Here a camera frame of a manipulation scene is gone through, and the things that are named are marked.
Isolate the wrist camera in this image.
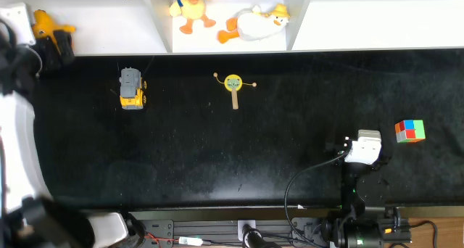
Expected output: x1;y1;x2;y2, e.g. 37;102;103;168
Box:
0;2;36;46
344;129;383;166

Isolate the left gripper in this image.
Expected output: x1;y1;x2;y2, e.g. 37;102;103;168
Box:
0;29;76;96

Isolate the white plush duck yellow hat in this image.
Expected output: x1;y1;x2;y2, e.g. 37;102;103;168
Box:
217;3;291;45

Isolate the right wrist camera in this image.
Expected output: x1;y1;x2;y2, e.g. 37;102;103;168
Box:
344;129;383;166

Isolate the yellow wooden rattle drum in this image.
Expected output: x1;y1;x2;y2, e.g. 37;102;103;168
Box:
212;72;258;111

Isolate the grey and yellow toy truck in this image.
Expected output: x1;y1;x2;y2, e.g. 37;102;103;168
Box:
119;67;148;111

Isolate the black cable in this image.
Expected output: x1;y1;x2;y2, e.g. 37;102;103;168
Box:
283;150;352;248
0;18;17;48

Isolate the yellow rubber duck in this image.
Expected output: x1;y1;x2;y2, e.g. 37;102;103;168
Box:
31;9;77;54

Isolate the mounting rail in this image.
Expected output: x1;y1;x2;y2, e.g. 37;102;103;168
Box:
125;208;439;248

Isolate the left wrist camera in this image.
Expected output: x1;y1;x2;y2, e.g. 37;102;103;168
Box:
0;2;36;46

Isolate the white shelf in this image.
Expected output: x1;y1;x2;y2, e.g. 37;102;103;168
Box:
0;0;464;57

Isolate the many-coloured puzzle cube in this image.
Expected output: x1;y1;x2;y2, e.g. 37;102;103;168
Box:
394;119;426;144

